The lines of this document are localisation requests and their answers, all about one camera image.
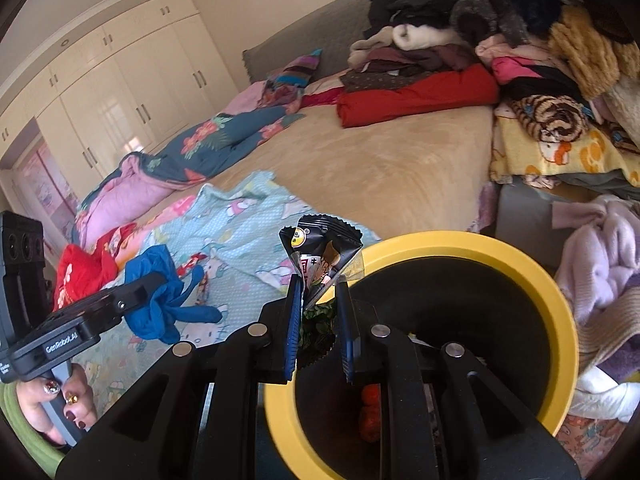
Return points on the blue glove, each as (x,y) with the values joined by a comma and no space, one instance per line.
(155,310)

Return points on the pink cartoon cat door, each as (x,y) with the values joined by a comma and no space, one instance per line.
(45,180)

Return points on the white cloth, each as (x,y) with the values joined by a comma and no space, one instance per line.
(600,395)

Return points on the pink garment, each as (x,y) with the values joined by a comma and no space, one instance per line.
(520,67)

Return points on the green wrapper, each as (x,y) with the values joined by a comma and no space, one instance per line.
(320,320)

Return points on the blue floral quilt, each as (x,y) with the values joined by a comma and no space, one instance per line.
(220,140)

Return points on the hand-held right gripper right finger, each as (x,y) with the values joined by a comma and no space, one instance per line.
(345,330)

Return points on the striped pillow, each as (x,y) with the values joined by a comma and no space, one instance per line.
(300,67)

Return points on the mustard fuzzy garment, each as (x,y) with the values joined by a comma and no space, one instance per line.
(585,45)

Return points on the cream fleece garment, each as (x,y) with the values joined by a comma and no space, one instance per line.
(420,35)

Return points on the black snack packet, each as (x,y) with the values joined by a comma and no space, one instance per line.
(320,245)

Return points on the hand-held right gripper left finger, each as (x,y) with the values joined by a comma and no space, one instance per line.
(296,325)

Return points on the yellow cartoon blanket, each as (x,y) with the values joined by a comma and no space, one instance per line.
(530,150)

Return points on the grey fuzzy garment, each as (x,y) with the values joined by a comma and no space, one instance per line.
(485,10)

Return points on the dark dotted garment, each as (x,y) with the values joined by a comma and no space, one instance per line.
(380,80)

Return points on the beige bed blanket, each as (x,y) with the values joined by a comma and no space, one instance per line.
(390,160)

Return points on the brown tiger striped cloth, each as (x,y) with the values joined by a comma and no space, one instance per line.
(550,115)

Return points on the person's left hand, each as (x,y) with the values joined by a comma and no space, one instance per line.
(30,410)

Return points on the cream wardrobe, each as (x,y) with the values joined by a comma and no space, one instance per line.
(125,95)

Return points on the lavender fleece blanket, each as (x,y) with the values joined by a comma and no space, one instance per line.
(600,260)

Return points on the grey box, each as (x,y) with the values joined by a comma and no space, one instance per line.
(525,225)

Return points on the grey headboard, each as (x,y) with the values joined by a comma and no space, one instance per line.
(310,40)

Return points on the yellow bin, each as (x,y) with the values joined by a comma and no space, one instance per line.
(450,242)

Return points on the light blue cartoon cat sheet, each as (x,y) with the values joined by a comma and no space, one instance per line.
(240,230)

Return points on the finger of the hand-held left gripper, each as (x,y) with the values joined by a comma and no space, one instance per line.
(135,297)

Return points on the red patterned cloth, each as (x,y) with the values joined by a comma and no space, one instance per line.
(325,96)

